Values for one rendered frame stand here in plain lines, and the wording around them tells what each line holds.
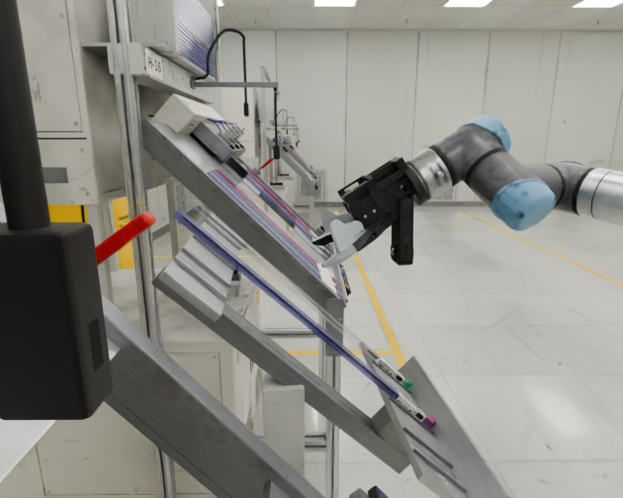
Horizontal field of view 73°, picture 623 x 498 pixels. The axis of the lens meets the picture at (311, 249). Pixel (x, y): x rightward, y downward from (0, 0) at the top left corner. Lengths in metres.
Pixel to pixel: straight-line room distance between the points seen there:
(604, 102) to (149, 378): 9.18
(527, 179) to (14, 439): 0.62
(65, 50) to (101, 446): 1.10
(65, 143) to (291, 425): 0.89
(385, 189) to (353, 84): 7.17
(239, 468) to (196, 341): 0.85
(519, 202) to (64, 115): 1.03
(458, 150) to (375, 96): 7.18
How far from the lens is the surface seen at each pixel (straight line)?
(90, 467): 1.60
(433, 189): 0.69
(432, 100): 8.07
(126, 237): 0.33
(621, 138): 9.56
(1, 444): 0.30
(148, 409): 0.42
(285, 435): 0.68
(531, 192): 0.66
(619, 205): 0.73
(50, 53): 1.27
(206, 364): 1.29
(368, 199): 0.67
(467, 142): 0.71
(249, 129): 4.68
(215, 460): 0.43
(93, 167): 1.22
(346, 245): 0.64
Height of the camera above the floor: 1.16
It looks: 14 degrees down
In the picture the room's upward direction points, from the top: straight up
